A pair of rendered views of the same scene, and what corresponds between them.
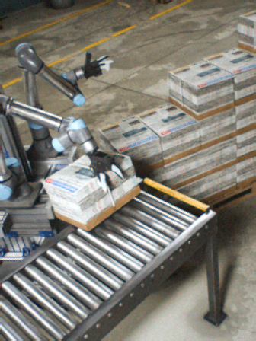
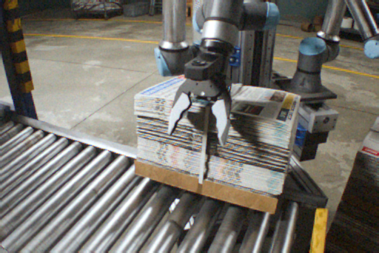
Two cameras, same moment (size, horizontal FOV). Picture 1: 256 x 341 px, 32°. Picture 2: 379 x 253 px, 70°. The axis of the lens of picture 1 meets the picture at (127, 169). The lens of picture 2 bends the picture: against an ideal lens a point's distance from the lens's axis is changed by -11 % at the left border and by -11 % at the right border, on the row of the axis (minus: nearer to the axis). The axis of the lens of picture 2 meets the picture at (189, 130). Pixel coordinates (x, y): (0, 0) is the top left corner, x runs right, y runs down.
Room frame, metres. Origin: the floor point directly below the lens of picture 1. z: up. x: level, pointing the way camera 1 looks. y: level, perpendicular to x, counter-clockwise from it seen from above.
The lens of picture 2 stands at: (1.50, -0.38, 1.35)
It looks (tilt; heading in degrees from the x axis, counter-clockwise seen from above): 31 degrees down; 63
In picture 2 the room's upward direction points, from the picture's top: straight up
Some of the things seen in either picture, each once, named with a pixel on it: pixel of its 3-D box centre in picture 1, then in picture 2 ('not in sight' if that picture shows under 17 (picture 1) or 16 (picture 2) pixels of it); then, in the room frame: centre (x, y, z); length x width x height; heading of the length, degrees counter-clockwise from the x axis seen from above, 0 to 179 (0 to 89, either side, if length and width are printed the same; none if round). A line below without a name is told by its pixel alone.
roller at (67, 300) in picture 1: (56, 291); (32, 184); (1.37, 0.40, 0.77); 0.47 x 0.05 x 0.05; 39
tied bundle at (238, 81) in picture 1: (235, 76); not in sight; (2.86, -0.85, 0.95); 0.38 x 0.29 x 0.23; 20
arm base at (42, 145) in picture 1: (43, 141); (307, 77); (2.58, 0.51, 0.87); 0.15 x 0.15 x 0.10
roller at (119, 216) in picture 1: (138, 226); (190, 248); (1.70, 0.00, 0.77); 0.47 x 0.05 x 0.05; 39
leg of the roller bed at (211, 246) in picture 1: (212, 278); not in sight; (1.67, -0.36, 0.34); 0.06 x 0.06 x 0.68; 39
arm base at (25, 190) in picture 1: (17, 186); not in sight; (2.10, 0.63, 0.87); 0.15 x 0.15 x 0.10
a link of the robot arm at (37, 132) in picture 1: (37, 125); (312, 53); (2.59, 0.51, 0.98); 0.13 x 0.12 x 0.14; 12
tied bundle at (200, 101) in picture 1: (200, 89); not in sight; (2.76, -0.58, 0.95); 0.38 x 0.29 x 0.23; 20
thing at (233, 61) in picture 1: (235, 60); not in sight; (2.87, -0.85, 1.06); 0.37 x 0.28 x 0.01; 20
